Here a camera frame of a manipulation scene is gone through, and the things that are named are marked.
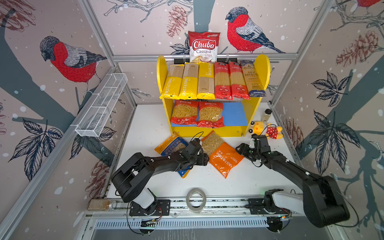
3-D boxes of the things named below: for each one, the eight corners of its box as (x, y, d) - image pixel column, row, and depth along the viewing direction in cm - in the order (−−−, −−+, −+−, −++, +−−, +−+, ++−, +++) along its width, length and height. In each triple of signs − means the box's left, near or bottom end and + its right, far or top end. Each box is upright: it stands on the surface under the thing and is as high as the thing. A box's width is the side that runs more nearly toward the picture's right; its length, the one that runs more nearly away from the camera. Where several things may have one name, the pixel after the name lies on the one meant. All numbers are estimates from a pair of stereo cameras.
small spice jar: (260, 120, 111) (265, 112, 104) (262, 115, 114) (266, 107, 107) (266, 122, 110) (270, 114, 103) (267, 117, 113) (272, 109, 106)
